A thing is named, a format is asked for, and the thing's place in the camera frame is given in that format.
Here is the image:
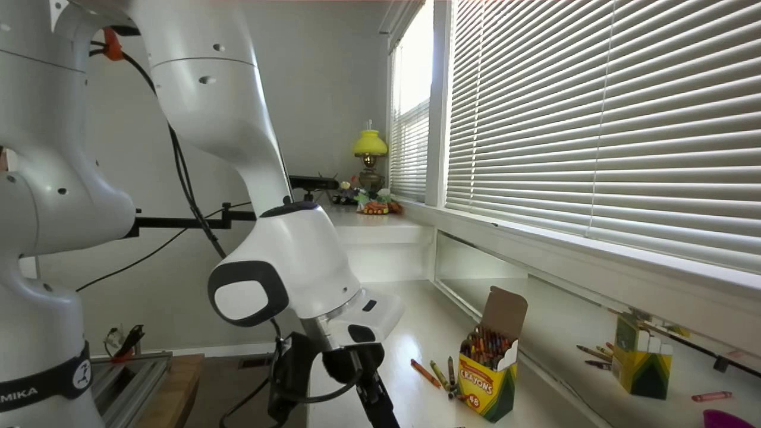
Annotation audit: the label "yellow green crayon box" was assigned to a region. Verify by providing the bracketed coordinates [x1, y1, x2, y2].
[456, 285, 530, 426]

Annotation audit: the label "thin black hanging cable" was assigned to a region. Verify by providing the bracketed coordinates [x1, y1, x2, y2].
[77, 207, 240, 294]

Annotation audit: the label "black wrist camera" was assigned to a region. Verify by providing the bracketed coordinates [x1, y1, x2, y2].
[267, 329, 321, 423]

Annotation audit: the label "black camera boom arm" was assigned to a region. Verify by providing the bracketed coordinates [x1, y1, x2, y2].
[126, 200, 259, 239]

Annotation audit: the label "black stereo camera bar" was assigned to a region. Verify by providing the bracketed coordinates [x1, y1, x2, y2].
[287, 173, 342, 192]

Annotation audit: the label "wide white window blinds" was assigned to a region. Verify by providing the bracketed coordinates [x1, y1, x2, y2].
[448, 0, 761, 276]

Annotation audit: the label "red handled pliers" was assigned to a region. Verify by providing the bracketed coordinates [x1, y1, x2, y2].
[102, 320, 149, 364]

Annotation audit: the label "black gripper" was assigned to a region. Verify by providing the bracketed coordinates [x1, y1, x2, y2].
[321, 322, 402, 428]

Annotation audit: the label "wooden board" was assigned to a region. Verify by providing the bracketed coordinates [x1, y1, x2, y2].
[133, 353, 208, 428]

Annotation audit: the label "yellow table lamp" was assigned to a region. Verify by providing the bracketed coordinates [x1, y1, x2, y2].
[352, 118, 391, 192]

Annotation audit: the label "yellow green crayon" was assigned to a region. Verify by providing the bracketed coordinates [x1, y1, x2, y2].
[429, 359, 453, 390]

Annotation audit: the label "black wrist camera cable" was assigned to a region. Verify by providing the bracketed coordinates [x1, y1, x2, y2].
[90, 31, 354, 428]

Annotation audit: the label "small orange trinket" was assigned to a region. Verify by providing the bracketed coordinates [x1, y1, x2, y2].
[360, 197, 408, 218]

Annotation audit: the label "orange crayon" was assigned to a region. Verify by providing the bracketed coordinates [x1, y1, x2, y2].
[410, 357, 444, 390]

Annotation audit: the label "green tinted glass frame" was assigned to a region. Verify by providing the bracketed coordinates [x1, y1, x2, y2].
[90, 352, 174, 428]

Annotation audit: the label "orange cable clip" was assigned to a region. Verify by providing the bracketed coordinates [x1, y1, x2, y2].
[100, 29, 129, 61]

